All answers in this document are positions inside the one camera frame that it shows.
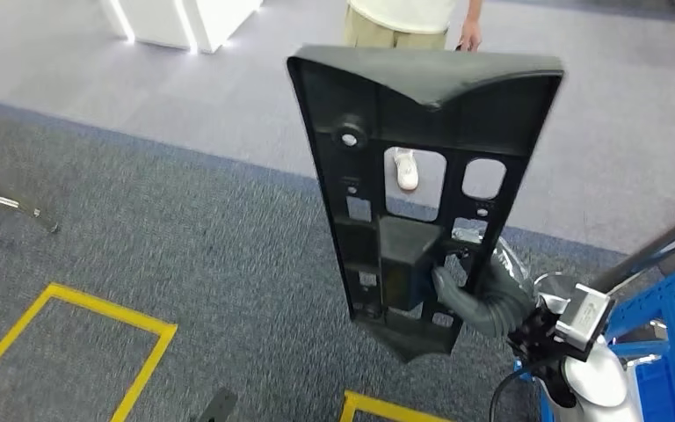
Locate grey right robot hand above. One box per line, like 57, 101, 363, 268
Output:
432, 227, 540, 339

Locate black plastic plate bracket part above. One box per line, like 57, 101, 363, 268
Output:
287, 45, 566, 363

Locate person's hand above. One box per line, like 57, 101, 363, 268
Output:
458, 18, 484, 54

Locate person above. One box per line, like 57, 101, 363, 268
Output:
343, 0, 484, 54

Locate yellow floor tape square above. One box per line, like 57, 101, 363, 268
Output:
0, 282, 179, 422

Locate white lit display furniture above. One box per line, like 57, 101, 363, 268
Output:
97, 0, 264, 55

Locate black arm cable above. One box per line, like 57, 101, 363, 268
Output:
489, 360, 554, 422

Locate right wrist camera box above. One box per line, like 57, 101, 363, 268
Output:
554, 283, 616, 354

